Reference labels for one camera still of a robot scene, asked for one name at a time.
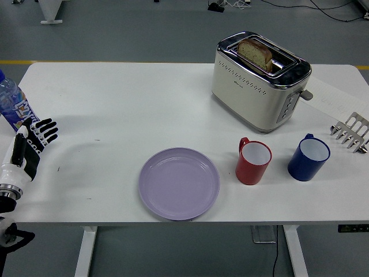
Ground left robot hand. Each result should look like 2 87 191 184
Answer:
0 117 59 189

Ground purple plate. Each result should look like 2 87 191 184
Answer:
138 147 221 222

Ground blue-labelled drink bottle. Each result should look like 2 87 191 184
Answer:
0 69 41 133

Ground white table leg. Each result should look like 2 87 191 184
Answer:
74 225 98 277
282 224 309 277

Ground white stand base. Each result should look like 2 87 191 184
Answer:
39 0 63 25

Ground red mug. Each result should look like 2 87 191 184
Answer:
235 137 273 186

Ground cream and chrome toaster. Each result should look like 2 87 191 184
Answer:
211 31 314 134

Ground grey box under table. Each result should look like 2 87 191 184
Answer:
250 225 278 244

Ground slice of toast bread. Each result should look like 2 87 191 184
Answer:
237 39 274 73

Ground blue mug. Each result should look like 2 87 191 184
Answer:
287 133 332 182

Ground white paper sheet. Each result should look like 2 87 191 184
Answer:
301 77 369 122

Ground black table control panel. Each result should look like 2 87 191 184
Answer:
338 224 369 233

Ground thin black hanging cable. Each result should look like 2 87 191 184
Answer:
272 242 280 277

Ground white floor cables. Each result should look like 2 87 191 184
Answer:
224 0 252 9

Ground black floor cable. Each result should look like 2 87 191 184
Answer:
259 0 369 23

